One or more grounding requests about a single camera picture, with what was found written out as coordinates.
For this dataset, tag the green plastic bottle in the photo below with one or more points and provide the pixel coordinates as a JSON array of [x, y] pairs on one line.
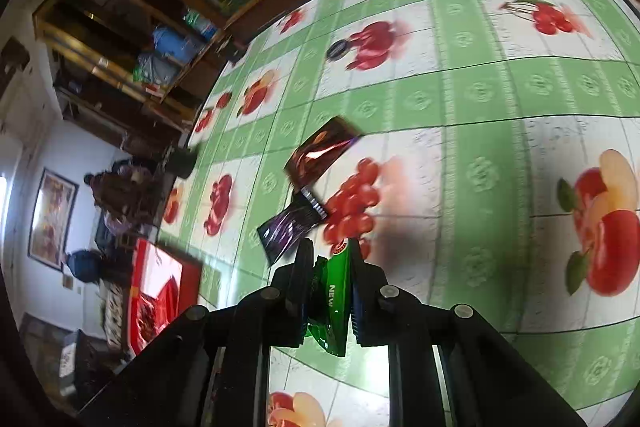
[[199, 22]]

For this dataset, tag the dark purple snack packet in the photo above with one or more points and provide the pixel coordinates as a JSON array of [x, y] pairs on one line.
[[287, 232]]

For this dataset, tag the red tray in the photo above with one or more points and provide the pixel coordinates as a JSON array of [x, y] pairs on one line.
[[142, 259]]

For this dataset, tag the framed wall picture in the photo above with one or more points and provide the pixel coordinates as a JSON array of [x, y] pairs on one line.
[[51, 219]]

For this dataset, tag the grey plastic bag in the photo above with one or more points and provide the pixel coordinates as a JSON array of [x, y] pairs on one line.
[[155, 68]]

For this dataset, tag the maroon foil snack packet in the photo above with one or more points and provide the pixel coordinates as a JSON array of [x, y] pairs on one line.
[[317, 152]]

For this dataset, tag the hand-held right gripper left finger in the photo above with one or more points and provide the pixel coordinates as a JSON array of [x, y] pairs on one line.
[[302, 287]]

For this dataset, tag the green snack packet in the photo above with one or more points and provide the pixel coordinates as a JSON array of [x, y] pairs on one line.
[[332, 302]]

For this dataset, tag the dark blue bag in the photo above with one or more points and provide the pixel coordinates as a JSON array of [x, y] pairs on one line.
[[82, 266]]

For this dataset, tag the small dark round lid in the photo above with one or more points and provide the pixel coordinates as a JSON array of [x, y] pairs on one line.
[[339, 49]]

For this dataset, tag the wooden shelf unit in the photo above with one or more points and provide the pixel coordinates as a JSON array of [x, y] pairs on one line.
[[100, 52]]

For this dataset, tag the black cup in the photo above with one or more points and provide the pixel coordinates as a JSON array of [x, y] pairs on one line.
[[182, 163]]

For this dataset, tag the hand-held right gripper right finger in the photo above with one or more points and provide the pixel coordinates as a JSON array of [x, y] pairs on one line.
[[357, 312]]

